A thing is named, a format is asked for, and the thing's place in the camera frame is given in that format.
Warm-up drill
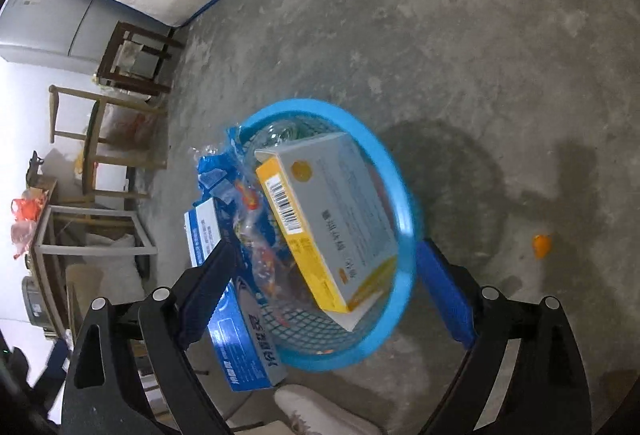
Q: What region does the grey refrigerator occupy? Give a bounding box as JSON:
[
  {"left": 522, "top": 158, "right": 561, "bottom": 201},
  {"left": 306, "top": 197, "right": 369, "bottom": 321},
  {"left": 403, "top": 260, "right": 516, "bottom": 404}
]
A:
[{"left": 0, "top": 0, "right": 173, "bottom": 76}]

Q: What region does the white sack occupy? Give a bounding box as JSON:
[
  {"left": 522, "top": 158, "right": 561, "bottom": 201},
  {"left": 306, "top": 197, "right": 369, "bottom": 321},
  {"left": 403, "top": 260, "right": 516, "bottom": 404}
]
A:
[{"left": 65, "top": 232, "right": 143, "bottom": 316}]

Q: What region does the clear plastic bag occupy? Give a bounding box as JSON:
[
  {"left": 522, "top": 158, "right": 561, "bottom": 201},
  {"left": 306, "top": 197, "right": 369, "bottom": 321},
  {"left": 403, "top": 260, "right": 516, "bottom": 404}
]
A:
[{"left": 235, "top": 125, "right": 321, "bottom": 311}]

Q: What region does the yellow and white box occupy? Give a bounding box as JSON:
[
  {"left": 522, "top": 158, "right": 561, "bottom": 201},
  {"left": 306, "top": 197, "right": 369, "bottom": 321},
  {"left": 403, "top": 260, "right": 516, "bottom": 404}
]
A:
[{"left": 255, "top": 132, "right": 401, "bottom": 332}]

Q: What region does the white bucket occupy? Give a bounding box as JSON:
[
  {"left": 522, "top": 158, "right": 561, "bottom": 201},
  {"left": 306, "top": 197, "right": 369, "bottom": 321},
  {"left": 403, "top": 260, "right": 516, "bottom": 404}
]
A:
[{"left": 100, "top": 102, "right": 161, "bottom": 151}]

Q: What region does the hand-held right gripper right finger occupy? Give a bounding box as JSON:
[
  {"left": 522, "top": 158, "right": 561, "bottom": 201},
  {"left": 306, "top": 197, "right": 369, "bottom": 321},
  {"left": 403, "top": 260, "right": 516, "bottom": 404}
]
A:
[{"left": 417, "top": 237, "right": 593, "bottom": 435}]

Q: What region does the blue cardboard box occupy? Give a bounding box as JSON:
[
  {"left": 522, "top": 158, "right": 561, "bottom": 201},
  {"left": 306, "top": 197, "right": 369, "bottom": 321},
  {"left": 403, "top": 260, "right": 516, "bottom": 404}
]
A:
[{"left": 183, "top": 198, "right": 289, "bottom": 392}]

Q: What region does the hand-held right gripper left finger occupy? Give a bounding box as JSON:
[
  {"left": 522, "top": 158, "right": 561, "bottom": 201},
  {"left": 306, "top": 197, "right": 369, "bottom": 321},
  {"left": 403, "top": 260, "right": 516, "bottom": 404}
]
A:
[{"left": 60, "top": 237, "right": 241, "bottom": 435}]

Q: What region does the dark wooden stool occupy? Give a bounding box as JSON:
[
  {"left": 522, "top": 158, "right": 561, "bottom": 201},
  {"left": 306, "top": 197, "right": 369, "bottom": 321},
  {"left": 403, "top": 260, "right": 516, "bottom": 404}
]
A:
[{"left": 96, "top": 21, "right": 185, "bottom": 97}]

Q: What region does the pink plastic bag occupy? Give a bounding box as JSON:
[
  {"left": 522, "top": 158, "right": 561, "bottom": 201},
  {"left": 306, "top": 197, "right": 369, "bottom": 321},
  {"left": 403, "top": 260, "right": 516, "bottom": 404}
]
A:
[{"left": 11, "top": 198, "right": 48, "bottom": 261}]

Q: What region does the white shoe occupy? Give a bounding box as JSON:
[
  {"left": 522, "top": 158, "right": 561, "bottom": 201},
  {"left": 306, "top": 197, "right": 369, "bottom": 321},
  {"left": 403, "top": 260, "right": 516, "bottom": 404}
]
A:
[{"left": 274, "top": 385, "right": 383, "bottom": 435}]

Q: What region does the blue plastic basket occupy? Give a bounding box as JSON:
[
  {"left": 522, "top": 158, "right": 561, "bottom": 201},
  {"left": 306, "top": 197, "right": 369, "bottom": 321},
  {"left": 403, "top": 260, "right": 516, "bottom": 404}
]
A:
[{"left": 232, "top": 98, "right": 426, "bottom": 372}]

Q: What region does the wooden chair with black seat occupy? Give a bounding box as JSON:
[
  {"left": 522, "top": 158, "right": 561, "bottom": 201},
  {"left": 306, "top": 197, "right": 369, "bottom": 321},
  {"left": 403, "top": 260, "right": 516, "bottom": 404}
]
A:
[{"left": 48, "top": 84, "right": 168, "bottom": 206}]

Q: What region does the grey rice cooker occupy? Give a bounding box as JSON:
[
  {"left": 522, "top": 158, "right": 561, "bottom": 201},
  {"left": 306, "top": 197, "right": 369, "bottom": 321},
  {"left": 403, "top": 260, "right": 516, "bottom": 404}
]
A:
[{"left": 21, "top": 276, "right": 56, "bottom": 327}]

